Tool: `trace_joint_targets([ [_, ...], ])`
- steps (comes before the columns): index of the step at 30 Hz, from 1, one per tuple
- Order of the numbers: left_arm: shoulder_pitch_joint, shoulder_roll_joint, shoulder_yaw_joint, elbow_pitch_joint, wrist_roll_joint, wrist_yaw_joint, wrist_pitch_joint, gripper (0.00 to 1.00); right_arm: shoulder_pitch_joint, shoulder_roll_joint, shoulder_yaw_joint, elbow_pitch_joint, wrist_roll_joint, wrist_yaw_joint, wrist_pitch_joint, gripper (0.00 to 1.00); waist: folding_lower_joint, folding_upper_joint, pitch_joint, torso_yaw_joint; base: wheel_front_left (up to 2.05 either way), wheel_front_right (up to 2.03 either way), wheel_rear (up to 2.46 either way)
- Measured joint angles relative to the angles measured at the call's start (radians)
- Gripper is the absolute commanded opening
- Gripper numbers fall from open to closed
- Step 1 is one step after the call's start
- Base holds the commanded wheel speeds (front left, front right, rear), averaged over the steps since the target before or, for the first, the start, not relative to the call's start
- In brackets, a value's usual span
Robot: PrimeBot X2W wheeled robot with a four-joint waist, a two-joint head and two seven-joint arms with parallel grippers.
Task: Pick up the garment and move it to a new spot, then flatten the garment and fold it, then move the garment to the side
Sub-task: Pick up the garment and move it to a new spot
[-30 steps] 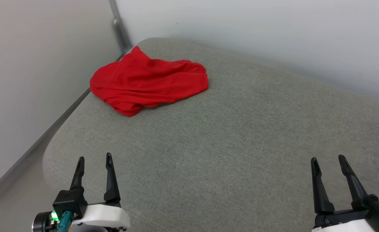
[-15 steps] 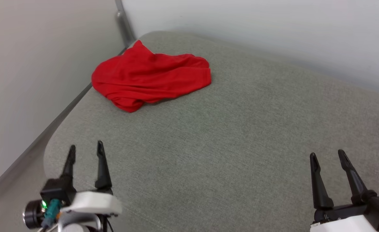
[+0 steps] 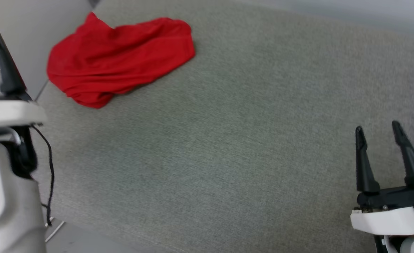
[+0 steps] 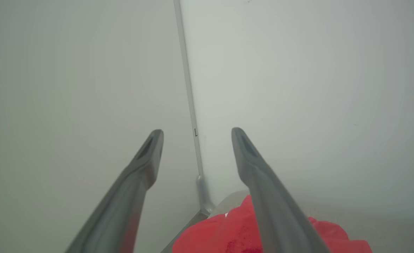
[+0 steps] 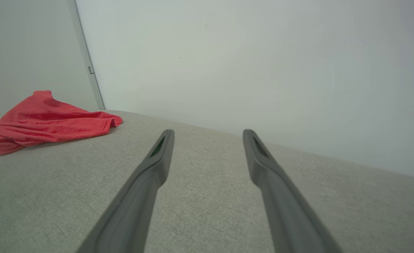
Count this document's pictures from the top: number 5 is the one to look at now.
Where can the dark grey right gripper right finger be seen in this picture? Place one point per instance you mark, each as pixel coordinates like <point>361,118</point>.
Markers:
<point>287,211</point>

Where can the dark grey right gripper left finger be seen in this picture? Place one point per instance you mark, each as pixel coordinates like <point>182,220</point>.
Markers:
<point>136,207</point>

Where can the red and white garment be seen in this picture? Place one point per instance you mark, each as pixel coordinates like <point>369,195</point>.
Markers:
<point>48,121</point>

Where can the grey metal wall trim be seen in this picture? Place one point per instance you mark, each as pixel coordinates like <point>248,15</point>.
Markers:
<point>86,56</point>

